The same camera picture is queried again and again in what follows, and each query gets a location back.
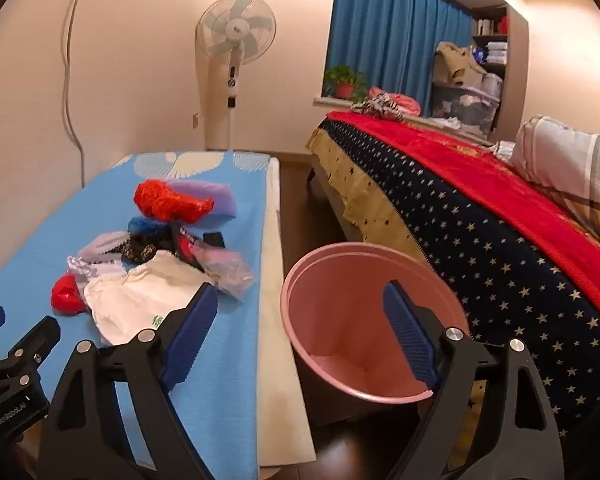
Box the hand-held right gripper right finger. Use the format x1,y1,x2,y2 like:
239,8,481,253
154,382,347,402
382,280,566,480

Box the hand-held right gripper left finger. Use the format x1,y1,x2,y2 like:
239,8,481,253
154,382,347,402
42,282,220,480

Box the small red plastic bag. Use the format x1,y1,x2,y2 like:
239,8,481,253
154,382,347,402
51,272,88,317

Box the pink trash bin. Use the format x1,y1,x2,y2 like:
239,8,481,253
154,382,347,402
280,241,473,406

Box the clear plastic bag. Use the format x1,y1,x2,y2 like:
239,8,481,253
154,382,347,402
192,240,256,303

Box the black red snack wrapper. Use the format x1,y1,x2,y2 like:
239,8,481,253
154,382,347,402
172,222,201,271

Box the translucent plastic wrapper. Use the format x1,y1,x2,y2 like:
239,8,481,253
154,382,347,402
67,255,126,281

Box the black patterned cloth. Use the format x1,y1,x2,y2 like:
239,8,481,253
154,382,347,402
117,237,173,263

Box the red foam net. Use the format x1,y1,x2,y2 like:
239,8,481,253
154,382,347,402
133,180,215,223

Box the purple foam net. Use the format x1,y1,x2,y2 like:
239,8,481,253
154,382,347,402
167,179,238,217

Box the cream table pad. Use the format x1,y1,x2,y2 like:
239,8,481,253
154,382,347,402
254,155,317,468

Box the blue tablecloth with white feathers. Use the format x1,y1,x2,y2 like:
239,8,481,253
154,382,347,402
0,151,271,480

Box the yellow star bed skirt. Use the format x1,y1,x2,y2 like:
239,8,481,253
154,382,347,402
306,127,486,461

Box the red blanket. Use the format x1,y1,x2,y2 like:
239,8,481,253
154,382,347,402
327,110,600,333

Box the striped clothing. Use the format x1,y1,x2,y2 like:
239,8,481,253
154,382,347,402
351,97,406,122

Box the pink clothing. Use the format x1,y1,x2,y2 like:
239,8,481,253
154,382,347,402
369,86,422,117

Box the large clear storage box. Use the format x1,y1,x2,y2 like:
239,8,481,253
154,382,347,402
430,82,503,136

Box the plaid pillow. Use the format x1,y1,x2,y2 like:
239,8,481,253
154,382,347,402
510,115,600,261

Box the potted green plant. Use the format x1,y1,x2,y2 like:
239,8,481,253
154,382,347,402
324,65,370,101

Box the beige coat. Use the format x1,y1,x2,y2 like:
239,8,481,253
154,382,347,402
435,41,486,87

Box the blue curtain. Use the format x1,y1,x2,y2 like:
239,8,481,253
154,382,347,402
325,0,476,103

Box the white standing fan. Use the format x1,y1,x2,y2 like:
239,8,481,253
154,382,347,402
194,0,277,152

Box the wooden bookshelf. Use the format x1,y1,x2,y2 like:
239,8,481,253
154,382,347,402
470,5,511,136

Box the grey wall cable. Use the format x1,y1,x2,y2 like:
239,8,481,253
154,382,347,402
60,0,93,186

